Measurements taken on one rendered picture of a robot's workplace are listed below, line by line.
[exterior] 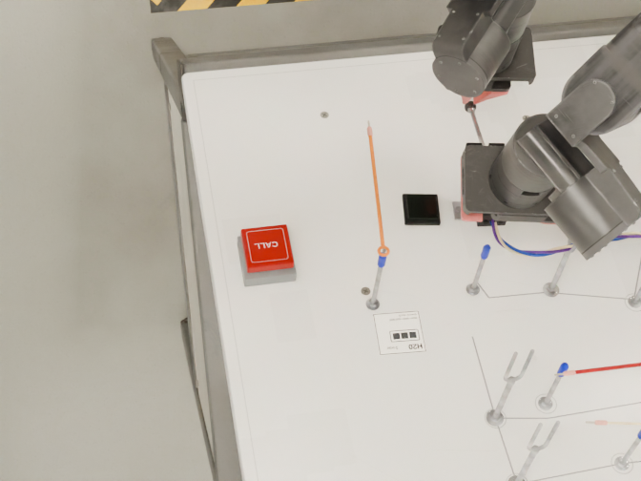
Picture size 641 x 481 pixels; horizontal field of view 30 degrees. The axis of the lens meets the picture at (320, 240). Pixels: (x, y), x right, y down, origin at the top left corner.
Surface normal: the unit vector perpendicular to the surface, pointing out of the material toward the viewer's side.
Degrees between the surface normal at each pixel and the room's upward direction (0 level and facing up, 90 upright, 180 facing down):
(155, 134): 0
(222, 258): 48
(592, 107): 36
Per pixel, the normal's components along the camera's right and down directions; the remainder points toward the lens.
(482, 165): 0.07, -0.23
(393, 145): 0.07, -0.55
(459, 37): -0.43, -0.54
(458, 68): -0.51, 0.77
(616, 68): -0.43, 0.18
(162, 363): 0.18, 0.25
